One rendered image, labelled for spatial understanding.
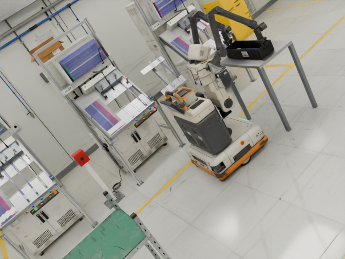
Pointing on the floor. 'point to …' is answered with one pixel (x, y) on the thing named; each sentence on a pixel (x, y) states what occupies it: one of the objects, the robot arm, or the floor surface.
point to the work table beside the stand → (279, 46)
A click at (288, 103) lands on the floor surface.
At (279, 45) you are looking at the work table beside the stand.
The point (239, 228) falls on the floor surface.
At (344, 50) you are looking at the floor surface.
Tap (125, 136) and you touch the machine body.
